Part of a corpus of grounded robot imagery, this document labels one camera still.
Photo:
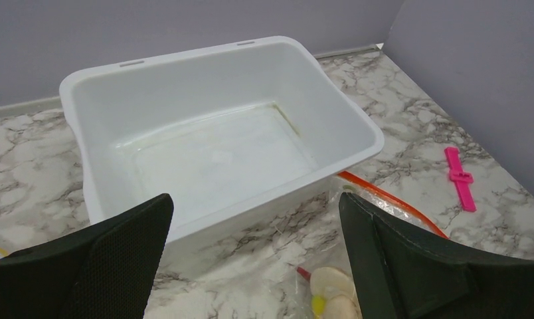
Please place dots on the pink plastic clip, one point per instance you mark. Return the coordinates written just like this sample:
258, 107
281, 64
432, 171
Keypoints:
460, 178

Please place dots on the white plastic bin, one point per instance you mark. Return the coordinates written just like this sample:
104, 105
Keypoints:
235, 134

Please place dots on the red chili pepper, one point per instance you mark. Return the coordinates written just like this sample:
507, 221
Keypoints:
306, 275

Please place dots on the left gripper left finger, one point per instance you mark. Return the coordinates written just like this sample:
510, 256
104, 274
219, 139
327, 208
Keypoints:
105, 270

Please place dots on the clear zip top bag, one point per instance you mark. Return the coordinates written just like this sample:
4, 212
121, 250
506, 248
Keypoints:
349, 183

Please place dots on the yellow banana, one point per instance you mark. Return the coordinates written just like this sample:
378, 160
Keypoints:
318, 306

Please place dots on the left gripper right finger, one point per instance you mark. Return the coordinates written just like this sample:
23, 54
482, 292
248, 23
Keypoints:
403, 271

